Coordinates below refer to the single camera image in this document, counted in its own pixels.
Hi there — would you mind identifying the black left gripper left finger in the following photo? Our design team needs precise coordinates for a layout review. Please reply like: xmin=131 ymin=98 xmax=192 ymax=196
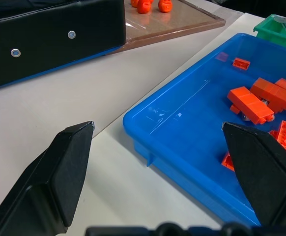
xmin=0 ymin=120 xmax=95 ymax=236

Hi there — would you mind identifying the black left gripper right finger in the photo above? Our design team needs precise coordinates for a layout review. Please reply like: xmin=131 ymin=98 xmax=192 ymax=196
xmin=221 ymin=121 xmax=286 ymax=227

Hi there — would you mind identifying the green plastic bin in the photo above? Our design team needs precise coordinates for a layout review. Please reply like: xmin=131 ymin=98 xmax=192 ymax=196
xmin=253 ymin=13 xmax=286 ymax=53

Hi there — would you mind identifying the orange-red building brick corner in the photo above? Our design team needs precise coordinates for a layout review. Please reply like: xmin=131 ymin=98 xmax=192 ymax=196
xmin=221 ymin=151 xmax=235 ymax=172

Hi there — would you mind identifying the long orange-red plastic building brick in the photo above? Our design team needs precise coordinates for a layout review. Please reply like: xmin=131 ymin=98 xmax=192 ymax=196
xmin=227 ymin=86 xmax=275 ymax=125

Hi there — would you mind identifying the orange-red building brick assembly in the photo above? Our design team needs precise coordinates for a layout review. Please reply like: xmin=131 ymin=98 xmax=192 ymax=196
xmin=250 ymin=77 xmax=286 ymax=114

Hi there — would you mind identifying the blue plastic tray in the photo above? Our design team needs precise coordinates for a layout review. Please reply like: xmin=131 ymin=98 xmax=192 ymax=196
xmin=122 ymin=32 xmax=286 ymax=228

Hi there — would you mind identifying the small orange brick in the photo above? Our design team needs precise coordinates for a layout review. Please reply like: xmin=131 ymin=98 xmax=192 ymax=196
xmin=232 ymin=58 xmax=251 ymax=71

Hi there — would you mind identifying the black leather case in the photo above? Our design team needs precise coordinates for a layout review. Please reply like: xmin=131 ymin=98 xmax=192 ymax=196
xmin=0 ymin=0 xmax=127 ymax=93

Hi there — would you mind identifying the brown board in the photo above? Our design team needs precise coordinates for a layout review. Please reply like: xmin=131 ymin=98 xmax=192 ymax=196
xmin=110 ymin=0 xmax=227 ymax=54

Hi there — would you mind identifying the orange figurine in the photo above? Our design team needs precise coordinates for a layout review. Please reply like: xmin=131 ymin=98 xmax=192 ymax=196
xmin=137 ymin=0 xmax=151 ymax=14
xmin=158 ymin=0 xmax=173 ymax=13

